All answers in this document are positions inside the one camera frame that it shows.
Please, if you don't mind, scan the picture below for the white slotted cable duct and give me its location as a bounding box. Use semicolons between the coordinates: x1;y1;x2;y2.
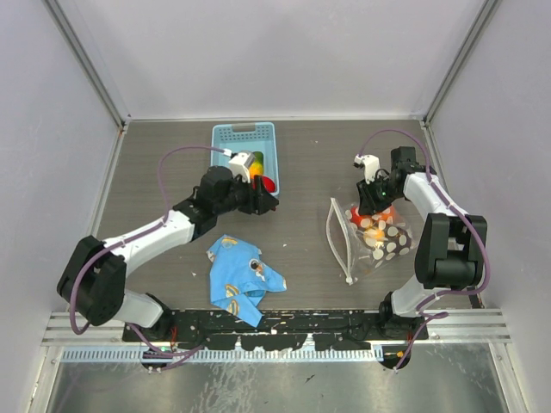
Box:
59;343;384;363

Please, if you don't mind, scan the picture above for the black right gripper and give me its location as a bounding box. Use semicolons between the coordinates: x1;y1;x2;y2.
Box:
357;174;402;217

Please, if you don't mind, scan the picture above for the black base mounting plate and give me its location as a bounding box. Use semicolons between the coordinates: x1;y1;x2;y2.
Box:
142;310;429;351

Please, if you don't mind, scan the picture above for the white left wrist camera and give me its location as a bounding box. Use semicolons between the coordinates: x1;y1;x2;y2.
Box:
222;149;255;183

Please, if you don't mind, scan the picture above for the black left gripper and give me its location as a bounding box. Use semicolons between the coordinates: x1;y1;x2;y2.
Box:
214;170;276;215

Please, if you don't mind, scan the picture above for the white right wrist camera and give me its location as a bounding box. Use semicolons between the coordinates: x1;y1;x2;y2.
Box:
354;154;381;184

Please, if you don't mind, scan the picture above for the light blue plastic basket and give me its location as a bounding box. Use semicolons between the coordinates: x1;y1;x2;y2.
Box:
211;122;281;198

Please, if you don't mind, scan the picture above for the clear polka dot zip bag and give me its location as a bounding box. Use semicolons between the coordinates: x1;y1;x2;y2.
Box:
325;198;417;286

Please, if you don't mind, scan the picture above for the red fake strawberry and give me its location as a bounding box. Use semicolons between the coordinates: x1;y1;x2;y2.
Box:
345;206;374;229

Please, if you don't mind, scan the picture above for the aluminium frame rail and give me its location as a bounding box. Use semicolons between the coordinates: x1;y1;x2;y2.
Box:
40;310;130;348

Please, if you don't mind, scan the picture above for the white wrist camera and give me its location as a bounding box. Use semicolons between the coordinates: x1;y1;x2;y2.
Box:
222;149;255;183
354;154;381;184

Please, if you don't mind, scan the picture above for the bright orange fake ball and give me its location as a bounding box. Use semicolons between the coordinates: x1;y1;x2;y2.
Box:
375;206;396;224

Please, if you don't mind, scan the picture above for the red fake apple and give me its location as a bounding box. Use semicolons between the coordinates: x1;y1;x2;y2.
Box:
262;176;276;194

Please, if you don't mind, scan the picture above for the small orange fake tangerine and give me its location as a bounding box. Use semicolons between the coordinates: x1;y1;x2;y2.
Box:
362;227;386;248

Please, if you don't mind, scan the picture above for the orange fake fruit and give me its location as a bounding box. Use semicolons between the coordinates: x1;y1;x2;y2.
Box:
249;151;264;178

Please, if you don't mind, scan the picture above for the blue patterned cloth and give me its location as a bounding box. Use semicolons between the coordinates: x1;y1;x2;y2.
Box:
207;235;287;327

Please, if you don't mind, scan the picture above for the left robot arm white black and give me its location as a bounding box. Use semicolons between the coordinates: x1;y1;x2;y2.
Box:
57;166;279;341

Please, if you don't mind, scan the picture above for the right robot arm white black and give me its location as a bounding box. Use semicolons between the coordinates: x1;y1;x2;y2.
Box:
354;146;490;339

